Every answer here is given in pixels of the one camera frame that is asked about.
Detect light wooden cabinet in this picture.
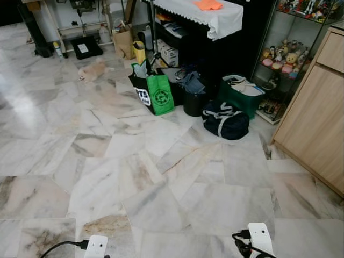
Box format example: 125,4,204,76
270,24,344,197

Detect glass display shelf with toys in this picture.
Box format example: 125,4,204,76
250,0,344,125

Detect dark green tote bag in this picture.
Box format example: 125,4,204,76
217,74,266,120

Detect navy duffel bag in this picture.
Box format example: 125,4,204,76
202,100,250,141

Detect black table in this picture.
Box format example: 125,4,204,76
145,0,277,89

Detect black round bin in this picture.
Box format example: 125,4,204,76
183,89,210,117

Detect blue denim garment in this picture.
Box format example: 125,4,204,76
177,71,206,96

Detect white tablecloth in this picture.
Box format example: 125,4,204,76
152,0,245,41

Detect orange cloth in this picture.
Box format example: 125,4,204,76
193,0,224,11

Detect green shopping bag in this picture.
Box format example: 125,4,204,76
145,73,176,116

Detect white cardboard box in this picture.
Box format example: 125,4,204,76
157,39,180,68

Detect black bag with white print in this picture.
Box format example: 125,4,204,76
128,60,156,114

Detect yellow container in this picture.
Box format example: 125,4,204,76
133,41,147,65

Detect brown paper bag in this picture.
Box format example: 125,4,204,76
111,20,136,61

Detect small beige dog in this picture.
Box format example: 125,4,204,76
77,60,114,83

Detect black floor scale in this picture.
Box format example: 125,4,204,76
70,35,104,60

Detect black slanted stand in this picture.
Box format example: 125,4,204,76
18,3,54,58

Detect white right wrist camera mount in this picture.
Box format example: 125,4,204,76
247,223,275,258

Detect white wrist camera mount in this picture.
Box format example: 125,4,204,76
84,235,110,258
247,223,275,258

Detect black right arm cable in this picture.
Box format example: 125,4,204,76
232,230,275,258

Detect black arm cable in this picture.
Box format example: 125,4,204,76
40,240,89,258
232,230,275,258

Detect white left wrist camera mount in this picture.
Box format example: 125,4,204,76
84,235,110,258

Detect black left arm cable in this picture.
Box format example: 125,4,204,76
40,240,89,258

